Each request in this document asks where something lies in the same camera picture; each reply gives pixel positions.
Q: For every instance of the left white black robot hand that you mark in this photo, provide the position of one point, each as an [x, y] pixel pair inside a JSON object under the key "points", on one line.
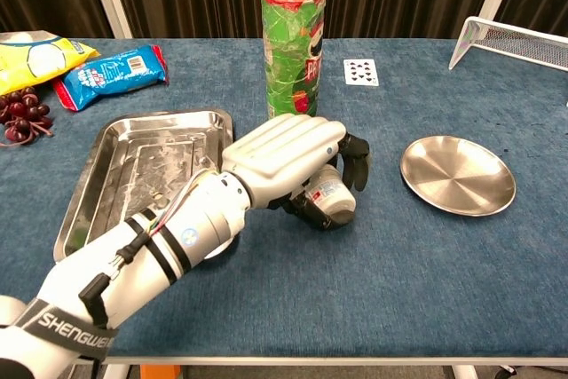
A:
{"points": [[284, 152]]}

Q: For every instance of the small white cup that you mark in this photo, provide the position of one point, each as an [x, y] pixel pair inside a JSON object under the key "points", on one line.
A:
{"points": [[330, 192]]}

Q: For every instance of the red-capped green bottle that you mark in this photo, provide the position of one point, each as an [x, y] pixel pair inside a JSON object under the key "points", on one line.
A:
{"points": [[288, 64]]}

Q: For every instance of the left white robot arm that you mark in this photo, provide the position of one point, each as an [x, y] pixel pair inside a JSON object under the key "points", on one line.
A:
{"points": [[133, 263]]}

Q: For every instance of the playing card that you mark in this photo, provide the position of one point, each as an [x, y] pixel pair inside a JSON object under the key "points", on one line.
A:
{"points": [[361, 72]]}

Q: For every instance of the rectangular steel tray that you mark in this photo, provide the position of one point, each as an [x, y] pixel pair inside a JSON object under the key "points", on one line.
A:
{"points": [[120, 161]]}

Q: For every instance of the round steel plate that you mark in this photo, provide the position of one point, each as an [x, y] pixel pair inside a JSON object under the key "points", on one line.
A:
{"points": [[457, 175]]}

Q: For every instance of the blue snack bag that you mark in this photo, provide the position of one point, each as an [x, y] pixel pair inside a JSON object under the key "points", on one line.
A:
{"points": [[111, 73]]}

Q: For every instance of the white mesh metal shelf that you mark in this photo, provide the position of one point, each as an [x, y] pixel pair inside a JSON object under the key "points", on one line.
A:
{"points": [[510, 41]]}

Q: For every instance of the yellow snack bag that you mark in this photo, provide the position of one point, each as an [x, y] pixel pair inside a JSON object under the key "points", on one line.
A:
{"points": [[44, 57]]}

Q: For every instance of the dark red grape bunch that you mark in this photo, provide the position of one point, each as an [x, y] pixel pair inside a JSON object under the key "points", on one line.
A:
{"points": [[20, 110]]}

